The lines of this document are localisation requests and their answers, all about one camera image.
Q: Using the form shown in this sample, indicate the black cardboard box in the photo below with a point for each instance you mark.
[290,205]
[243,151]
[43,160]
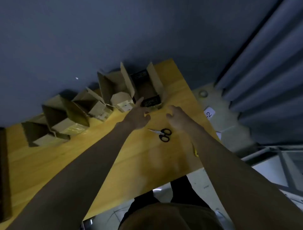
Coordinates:
[146,91]

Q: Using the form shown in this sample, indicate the person's brown shirt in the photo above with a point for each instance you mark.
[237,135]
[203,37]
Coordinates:
[170,218]

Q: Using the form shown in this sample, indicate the brown box with white label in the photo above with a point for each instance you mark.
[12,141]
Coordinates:
[123,102]

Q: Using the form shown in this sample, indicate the small carton red label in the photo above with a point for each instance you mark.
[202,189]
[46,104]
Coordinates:
[99,111]

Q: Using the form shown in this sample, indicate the large flat brown carton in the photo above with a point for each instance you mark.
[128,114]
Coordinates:
[4,177]

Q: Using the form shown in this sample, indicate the person's right hand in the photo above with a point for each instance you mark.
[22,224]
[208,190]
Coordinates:
[181,120]

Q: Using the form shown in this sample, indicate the small carton yellow tape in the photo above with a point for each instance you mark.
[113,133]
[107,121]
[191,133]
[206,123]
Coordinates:
[68,125]

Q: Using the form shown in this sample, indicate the white paper floor label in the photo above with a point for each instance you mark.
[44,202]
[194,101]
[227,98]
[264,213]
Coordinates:
[209,113]

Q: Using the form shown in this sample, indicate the person's left hand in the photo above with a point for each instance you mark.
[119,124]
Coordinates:
[136,118]

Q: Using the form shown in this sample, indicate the grey pleated curtain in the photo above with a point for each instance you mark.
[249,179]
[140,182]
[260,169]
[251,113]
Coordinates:
[272,71]

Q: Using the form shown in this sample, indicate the person's black trousers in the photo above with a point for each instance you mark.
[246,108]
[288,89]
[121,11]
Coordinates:
[182,189]

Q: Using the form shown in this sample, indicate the white metal rack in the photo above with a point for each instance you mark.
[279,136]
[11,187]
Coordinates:
[267,170]

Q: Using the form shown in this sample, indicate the person's right forearm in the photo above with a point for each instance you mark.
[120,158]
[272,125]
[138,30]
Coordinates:
[236,184]

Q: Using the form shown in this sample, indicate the person's left forearm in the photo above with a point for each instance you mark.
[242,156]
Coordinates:
[71,184]

